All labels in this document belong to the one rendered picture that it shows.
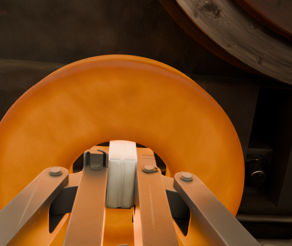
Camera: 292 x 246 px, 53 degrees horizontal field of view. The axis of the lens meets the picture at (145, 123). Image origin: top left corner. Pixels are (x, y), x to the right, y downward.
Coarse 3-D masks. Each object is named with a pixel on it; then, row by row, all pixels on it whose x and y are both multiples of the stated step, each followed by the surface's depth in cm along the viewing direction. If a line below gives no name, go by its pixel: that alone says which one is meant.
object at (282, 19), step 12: (240, 0) 23; (252, 0) 23; (264, 0) 23; (276, 0) 23; (288, 0) 23; (252, 12) 24; (264, 12) 23; (276, 12) 23; (288, 12) 23; (264, 24) 25; (276, 24) 23; (288, 24) 24; (288, 36) 25
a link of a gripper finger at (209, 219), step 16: (176, 176) 14; (192, 176) 14; (192, 192) 13; (208, 192) 13; (192, 208) 12; (208, 208) 12; (224, 208) 12; (176, 224) 14; (192, 224) 12; (208, 224) 11; (224, 224) 11; (240, 224) 11; (192, 240) 12; (208, 240) 11; (224, 240) 10; (240, 240) 10
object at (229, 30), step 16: (176, 0) 24; (192, 0) 24; (208, 0) 24; (224, 0) 24; (192, 16) 24; (208, 16) 25; (224, 16) 25; (240, 16) 25; (208, 32) 25; (224, 32) 25; (240, 32) 25; (256, 32) 25; (272, 32) 25; (224, 48) 25; (240, 48) 26; (256, 48) 26; (272, 48) 26; (288, 48) 26; (256, 64) 26; (272, 64) 26; (288, 64) 26; (288, 80) 27
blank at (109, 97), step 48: (48, 96) 16; (96, 96) 16; (144, 96) 16; (192, 96) 16; (0, 144) 16; (48, 144) 16; (96, 144) 17; (144, 144) 17; (192, 144) 17; (240, 144) 18; (0, 192) 17; (240, 192) 18
